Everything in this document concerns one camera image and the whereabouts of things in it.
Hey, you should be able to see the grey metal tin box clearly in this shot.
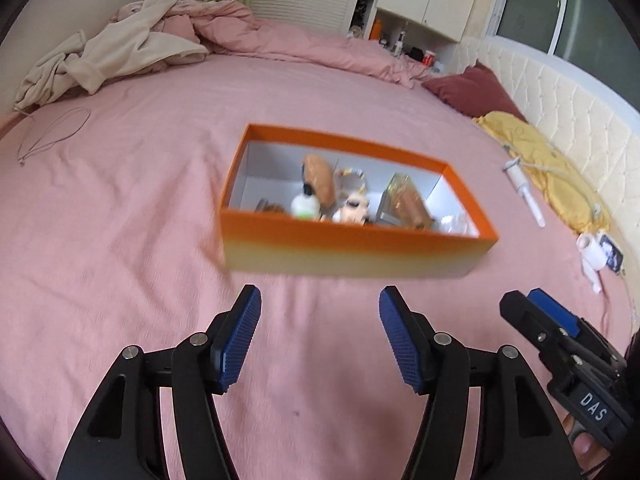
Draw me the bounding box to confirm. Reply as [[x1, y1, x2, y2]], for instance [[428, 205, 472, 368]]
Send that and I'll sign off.
[[375, 193, 402, 226]]

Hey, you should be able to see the amber perfume bottle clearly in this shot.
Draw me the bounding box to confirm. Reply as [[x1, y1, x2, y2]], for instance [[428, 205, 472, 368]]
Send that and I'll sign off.
[[386, 174, 434, 230]]

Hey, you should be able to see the white dog figure keychain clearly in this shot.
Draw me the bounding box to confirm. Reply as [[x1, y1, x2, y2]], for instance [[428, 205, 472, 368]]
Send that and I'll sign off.
[[332, 193, 370, 226]]

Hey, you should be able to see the orange gradient cardboard box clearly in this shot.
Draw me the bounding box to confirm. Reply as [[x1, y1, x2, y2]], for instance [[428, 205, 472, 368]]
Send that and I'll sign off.
[[218, 124, 499, 278]]

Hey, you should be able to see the colourful bead bracelet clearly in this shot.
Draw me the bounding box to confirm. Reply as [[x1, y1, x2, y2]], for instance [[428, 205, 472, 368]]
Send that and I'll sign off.
[[332, 166, 368, 194]]

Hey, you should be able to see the person's right hand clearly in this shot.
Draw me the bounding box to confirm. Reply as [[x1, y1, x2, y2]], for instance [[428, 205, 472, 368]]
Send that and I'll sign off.
[[562, 414, 610, 471]]

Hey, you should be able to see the small blue screen device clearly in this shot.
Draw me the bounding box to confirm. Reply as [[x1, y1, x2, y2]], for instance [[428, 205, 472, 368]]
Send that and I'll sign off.
[[597, 231, 624, 274]]

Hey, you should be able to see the yellow pillow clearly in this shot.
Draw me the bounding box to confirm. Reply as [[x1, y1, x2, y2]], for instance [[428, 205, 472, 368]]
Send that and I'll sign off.
[[473, 112, 612, 234]]

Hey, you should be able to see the pink bed sheet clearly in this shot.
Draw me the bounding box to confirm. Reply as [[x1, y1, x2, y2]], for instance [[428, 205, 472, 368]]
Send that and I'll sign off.
[[1, 55, 631, 479]]

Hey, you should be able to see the white lint roller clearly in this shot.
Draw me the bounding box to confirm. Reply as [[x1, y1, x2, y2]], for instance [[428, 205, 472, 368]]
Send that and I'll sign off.
[[502, 158, 546, 229]]

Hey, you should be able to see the white quilted headboard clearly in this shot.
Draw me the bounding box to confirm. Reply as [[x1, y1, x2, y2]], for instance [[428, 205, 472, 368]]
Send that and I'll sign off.
[[456, 34, 640, 221]]

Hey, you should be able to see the dark red pillow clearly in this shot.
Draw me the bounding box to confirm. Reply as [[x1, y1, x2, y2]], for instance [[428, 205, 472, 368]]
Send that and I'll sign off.
[[422, 61, 526, 122]]

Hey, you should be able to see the red cup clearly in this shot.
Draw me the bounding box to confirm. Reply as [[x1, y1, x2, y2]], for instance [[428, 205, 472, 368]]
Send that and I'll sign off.
[[422, 51, 436, 67]]

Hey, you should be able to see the white spray bottle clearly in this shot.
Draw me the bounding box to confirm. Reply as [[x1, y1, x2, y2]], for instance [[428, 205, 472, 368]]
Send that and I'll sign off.
[[393, 30, 406, 58]]

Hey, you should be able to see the beige crumpled garment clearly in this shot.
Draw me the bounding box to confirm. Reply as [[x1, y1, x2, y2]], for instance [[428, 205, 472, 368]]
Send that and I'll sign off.
[[13, 0, 208, 112]]

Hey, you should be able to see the pink crumpled duvet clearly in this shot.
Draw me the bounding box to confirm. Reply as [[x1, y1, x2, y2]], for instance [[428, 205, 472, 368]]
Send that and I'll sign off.
[[111, 0, 434, 89]]

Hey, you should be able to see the white charging cable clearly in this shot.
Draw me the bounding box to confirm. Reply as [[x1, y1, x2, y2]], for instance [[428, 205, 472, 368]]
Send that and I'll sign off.
[[502, 143, 601, 221]]

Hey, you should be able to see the thin necklace cord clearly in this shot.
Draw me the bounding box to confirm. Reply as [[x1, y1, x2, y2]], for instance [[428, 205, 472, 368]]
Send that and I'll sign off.
[[15, 105, 94, 167]]

